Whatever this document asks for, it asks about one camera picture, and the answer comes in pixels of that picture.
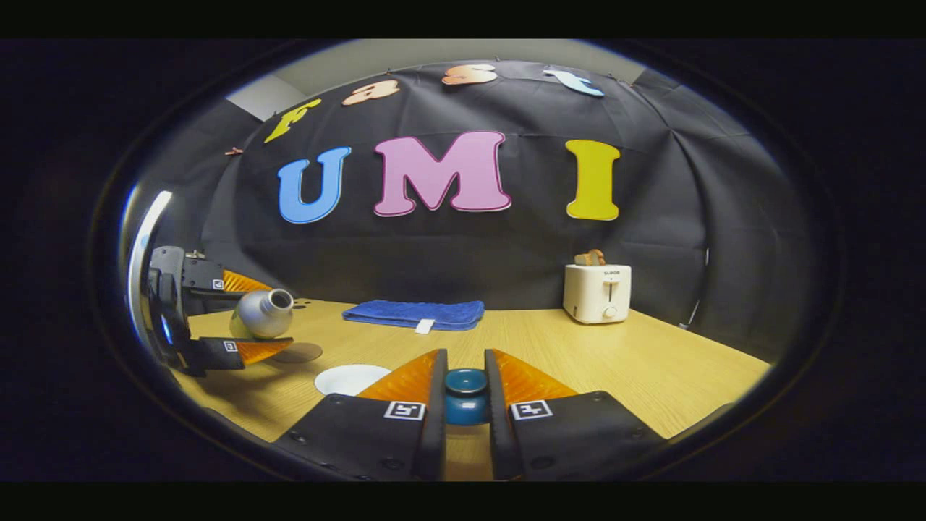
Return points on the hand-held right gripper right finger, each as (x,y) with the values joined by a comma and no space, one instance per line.
(499,441)

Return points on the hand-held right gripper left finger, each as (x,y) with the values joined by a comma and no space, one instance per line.
(436,441)

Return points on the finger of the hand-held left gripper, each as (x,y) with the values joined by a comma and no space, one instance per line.
(206,276)
(217,353)

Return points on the teal teacup lid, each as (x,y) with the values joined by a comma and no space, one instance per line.
(466,405)

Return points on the silver green label water bottle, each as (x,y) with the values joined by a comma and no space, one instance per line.
(260,315)

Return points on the round brown coaster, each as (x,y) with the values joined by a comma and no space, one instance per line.
(304,353)

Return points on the pale blue teacup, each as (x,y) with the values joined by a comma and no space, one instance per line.
(347,380)

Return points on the folded blue towel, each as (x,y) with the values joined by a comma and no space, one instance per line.
(412,312)

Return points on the white toaster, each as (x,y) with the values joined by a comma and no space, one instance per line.
(593,293)

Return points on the black backdrop cloth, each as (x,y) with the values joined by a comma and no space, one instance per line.
(470,260)

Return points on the bread slice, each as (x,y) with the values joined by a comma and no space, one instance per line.
(589,258)

